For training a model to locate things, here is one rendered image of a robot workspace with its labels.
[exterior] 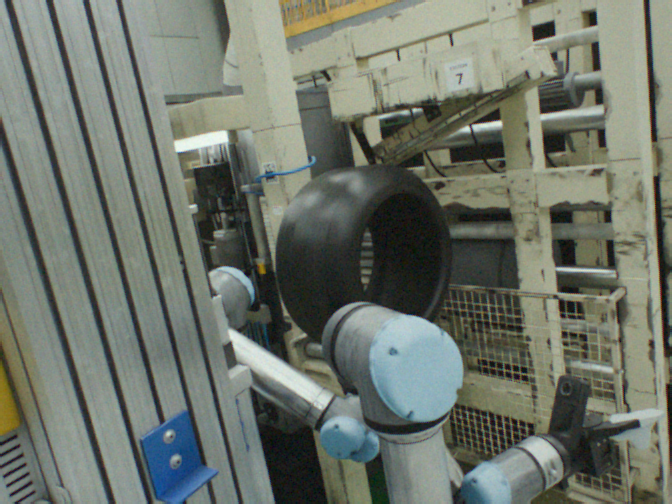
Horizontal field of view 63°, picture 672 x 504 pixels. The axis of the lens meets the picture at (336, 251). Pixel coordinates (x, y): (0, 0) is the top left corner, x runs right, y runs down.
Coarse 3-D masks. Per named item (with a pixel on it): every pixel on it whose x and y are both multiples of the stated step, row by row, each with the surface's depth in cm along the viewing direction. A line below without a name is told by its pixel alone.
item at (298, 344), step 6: (300, 336) 190; (306, 336) 190; (294, 342) 187; (300, 342) 188; (306, 342) 190; (318, 342) 194; (294, 348) 187; (300, 348) 188; (294, 354) 188; (300, 354) 188; (306, 354) 190; (294, 360) 189; (300, 360) 188; (306, 360) 190; (300, 366) 188
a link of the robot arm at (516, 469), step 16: (512, 448) 87; (496, 464) 83; (512, 464) 83; (528, 464) 83; (464, 480) 83; (480, 480) 81; (496, 480) 80; (512, 480) 81; (528, 480) 82; (544, 480) 83; (464, 496) 83; (480, 496) 80; (496, 496) 79; (512, 496) 80; (528, 496) 82
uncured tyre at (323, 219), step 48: (336, 192) 157; (384, 192) 160; (288, 240) 162; (336, 240) 151; (384, 240) 204; (432, 240) 194; (288, 288) 163; (336, 288) 151; (384, 288) 204; (432, 288) 192
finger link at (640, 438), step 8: (616, 416) 91; (624, 416) 90; (632, 416) 89; (640, 416) 89; (648, 416) 89; (656, 416) 89; (664, 416) 90; (640, 424) 88; (648, 424) 89; (624, 432) 90; (632, 432) 89; (640, 432) 89; (648, 432) 89; (632, 440) 90; (640, 440) 90; (648, 440) 89; (640, 448) 90
